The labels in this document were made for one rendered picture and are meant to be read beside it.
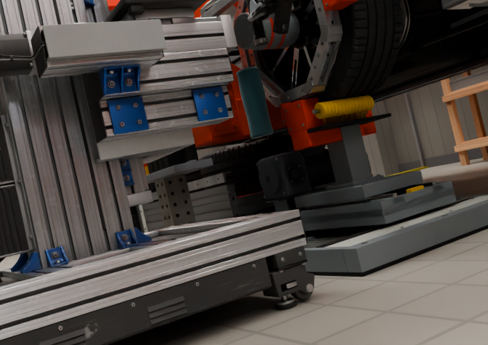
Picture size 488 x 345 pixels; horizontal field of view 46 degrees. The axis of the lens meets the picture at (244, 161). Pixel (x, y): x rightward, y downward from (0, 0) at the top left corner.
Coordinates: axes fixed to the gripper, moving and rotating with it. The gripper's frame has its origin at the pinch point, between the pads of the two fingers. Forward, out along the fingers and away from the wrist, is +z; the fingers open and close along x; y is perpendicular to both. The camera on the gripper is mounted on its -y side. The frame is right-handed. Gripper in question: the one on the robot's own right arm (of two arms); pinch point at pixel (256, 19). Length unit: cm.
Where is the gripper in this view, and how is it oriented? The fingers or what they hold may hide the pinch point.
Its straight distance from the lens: 191.2
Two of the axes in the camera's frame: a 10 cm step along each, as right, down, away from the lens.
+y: -2.2, -9.7, 0.4
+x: -8.3, 1.6, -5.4
